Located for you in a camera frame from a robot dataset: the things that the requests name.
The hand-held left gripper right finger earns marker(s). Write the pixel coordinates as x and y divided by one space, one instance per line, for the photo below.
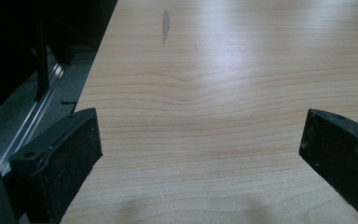
341 155

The silver metal rail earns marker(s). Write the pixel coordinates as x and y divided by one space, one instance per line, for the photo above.
32 123

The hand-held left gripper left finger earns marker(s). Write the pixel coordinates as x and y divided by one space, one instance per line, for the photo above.
59 161

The black metal stand post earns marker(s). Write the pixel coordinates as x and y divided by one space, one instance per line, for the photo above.
42 62

